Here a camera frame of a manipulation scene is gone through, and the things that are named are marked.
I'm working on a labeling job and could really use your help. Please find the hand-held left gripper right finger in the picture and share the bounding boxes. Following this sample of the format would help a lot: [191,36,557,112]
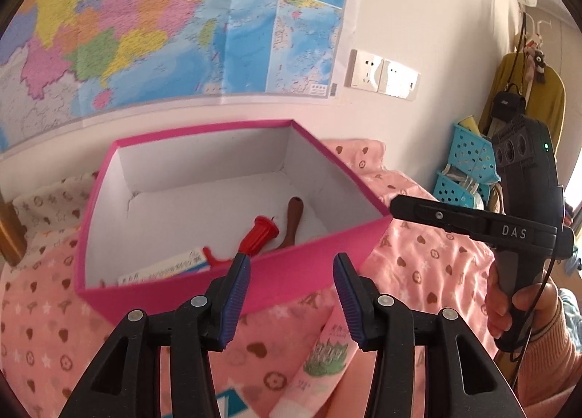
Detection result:
[333,252,528,418]

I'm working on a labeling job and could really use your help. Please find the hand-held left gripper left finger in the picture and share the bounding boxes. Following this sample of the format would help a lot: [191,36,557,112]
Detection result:
[57,253,252,418]

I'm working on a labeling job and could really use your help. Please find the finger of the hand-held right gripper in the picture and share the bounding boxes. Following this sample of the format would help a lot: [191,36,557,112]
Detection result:
[390,194,494,241]

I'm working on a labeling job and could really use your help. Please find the pink cardboard box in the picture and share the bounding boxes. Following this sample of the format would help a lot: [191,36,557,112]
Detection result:
[75,119,392,327]

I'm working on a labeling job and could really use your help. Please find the pink tube green print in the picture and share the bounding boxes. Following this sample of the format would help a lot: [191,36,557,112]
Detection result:
[268,300,360,418]

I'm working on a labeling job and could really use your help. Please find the blue white medicine box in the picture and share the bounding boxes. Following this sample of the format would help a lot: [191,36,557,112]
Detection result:
[117,251,212,287]

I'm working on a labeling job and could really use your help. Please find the red plastic tool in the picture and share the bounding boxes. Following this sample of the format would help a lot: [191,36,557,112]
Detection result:
[202,215,280,270]

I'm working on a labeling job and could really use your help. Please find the brown wooden handle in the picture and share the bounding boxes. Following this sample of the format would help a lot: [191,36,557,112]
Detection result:
[274,196,304,250]

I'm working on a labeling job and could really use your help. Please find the person's right forearm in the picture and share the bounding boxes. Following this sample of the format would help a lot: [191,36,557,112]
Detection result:
[493,291,582,410]

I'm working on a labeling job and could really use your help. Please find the person's right hand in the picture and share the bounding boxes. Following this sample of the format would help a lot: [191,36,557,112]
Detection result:
[483,264,560,342]

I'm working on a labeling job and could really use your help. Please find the blue plastic basket shelf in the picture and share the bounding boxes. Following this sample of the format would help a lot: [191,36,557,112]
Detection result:
[432,122,501,210]

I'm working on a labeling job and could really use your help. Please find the pink printed blanket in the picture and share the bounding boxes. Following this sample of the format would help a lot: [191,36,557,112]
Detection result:
[0,138,519,418]

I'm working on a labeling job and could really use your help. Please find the black bag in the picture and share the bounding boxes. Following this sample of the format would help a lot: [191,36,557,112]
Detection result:
[491,84,528,123]

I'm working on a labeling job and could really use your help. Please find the yellow coat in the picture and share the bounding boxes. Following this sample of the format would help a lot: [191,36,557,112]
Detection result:
[482,52,567,182]

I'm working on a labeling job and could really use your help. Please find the hanging plush toy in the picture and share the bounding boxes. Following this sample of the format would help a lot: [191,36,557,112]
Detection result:
[523,40,549,82]

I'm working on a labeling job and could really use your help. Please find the copper tumbler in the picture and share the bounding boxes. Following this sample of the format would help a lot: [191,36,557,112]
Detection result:
[0,200,28,266]

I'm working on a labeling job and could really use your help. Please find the colourful wall map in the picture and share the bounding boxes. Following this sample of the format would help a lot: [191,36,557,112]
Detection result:
[0,0,355,155]

